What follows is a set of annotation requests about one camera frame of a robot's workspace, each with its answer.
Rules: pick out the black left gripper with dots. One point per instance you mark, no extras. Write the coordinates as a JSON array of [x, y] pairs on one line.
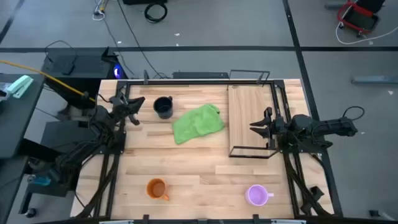
[[122, 105]]

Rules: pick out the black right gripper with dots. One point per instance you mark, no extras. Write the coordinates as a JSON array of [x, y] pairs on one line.
[[280, 129]]

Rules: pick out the wooden shelf with black frame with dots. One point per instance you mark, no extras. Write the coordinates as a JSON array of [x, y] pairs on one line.
[[245, 115]]

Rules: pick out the black mug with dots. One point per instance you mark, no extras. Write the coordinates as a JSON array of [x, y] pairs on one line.
[[163, 109]]

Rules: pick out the lilac mug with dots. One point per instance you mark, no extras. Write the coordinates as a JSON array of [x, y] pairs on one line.
[[256, 195]]

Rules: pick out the orange mug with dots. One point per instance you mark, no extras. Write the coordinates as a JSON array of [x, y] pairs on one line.
[[156, 188]]

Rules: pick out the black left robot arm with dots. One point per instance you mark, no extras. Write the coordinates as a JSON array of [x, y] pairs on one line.
[[99, 118]]

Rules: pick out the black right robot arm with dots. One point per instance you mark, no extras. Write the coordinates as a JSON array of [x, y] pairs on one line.
[[329, 126]]

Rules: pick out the green microfibre cloth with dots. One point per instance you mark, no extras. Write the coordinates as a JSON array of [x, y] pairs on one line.
[[197, 124]]

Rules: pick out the black computer tower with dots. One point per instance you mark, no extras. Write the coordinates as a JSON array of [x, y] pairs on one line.
[[87, 67]]

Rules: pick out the black power strip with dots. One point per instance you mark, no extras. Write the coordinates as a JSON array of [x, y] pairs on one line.
[[199, 75]]

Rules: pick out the black rolling stand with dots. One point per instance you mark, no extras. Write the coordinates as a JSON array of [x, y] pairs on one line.
[[59, 133]]

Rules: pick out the blue bottle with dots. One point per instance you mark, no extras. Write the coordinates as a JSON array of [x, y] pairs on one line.
[[40, 180]]

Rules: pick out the mint green stapler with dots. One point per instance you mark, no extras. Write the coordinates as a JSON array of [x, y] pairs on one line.
[[20, 85]]

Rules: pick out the black side desk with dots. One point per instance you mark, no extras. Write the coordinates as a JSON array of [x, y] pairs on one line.
[[15, 124]]

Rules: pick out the red and black cart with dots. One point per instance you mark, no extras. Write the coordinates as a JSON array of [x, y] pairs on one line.
[[359, 17]]

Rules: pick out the black aluminium table frame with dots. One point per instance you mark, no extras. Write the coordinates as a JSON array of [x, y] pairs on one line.
[[186, 82]]

